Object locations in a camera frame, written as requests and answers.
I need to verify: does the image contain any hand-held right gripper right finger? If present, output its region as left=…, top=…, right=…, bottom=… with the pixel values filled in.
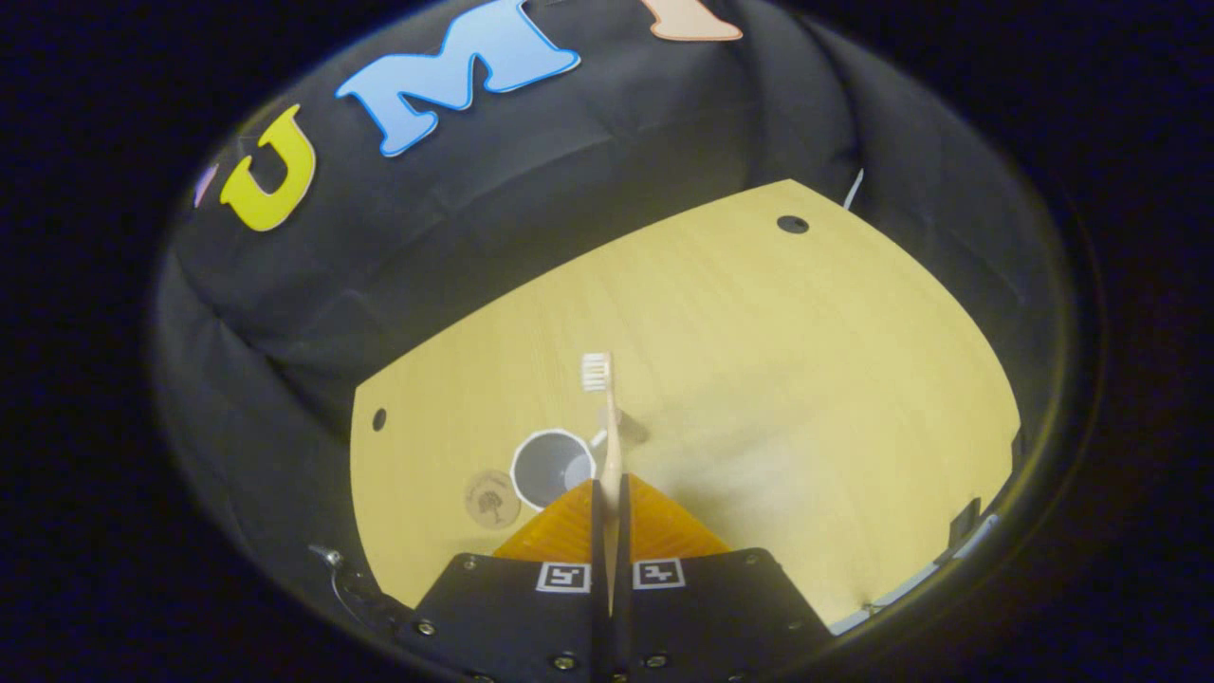
left=616, top=472, right=837, bottom=683

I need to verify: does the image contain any round wooden coaster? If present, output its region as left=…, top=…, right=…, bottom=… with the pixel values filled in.
left=463, top=470, right=523, bottom=529

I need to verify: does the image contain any white cup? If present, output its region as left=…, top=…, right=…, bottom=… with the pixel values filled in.
left=509, top=427, right=610, bottom=511

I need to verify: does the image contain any beige toothbrush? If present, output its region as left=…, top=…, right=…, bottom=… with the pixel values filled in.
left=580, top=352, right=627, bottom=618

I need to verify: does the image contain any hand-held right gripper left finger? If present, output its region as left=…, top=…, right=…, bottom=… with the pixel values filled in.
left=394, top=477, right=610, bottom=683

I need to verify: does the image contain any wooden desktop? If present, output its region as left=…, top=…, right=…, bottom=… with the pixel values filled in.
left=349, top=178, right=1023, bottom=635

